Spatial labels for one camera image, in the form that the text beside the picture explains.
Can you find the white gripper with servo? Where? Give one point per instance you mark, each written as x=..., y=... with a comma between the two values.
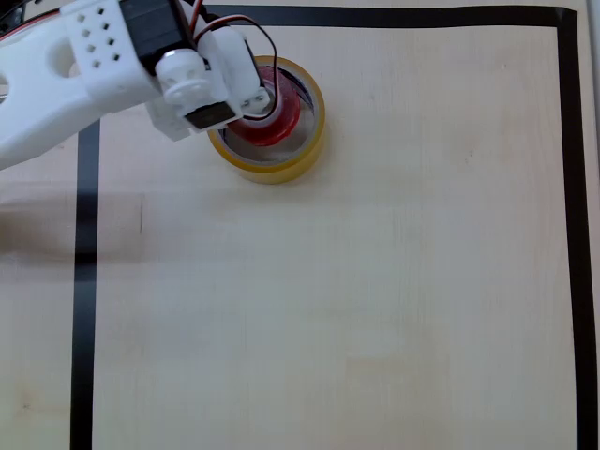
x=253, y=99

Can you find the small red tape roll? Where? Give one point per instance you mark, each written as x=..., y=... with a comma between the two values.
x=276, y=129

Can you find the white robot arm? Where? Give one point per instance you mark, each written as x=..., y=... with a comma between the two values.
x=47, y=94

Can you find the large yellowish packing tape roll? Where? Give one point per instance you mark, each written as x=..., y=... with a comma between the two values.
x=309, y=150

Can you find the black box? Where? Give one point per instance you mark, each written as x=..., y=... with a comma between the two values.
x=9, y=16

